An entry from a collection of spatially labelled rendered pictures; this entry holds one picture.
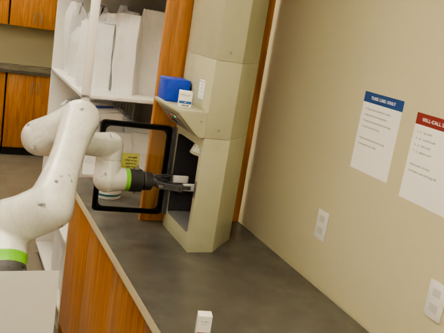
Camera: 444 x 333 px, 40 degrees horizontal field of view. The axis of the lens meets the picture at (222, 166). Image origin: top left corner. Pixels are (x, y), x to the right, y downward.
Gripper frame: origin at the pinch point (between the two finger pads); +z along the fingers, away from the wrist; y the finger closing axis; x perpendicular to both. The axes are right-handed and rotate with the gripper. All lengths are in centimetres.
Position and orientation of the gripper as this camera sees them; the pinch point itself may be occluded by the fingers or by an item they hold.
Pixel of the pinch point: (188, 183)
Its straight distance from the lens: 258.3
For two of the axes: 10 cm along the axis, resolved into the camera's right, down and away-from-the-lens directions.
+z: 9.1, 0.7, 4.1
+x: -1.7, 9.6, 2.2
